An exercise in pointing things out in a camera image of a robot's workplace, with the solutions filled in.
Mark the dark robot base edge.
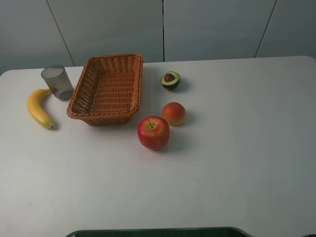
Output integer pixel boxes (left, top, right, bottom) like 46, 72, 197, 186
67, 227, 250, 237

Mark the grey translucent plastic cup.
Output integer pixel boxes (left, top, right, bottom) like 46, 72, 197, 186
41, 65, 74, 101

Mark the orange red peach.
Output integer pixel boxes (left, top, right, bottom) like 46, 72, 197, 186
162, 102, 186, 126

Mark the brown wicker basket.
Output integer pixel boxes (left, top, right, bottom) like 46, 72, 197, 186
67, 53, 143, 126

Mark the red apple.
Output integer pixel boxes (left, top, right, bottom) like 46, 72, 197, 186
138, 116, 170, 151

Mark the yellow banana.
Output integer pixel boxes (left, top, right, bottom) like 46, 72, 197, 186
27, 88, 54, 129

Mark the halved green avocado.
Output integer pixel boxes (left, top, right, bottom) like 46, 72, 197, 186
160, 71, 181, 90

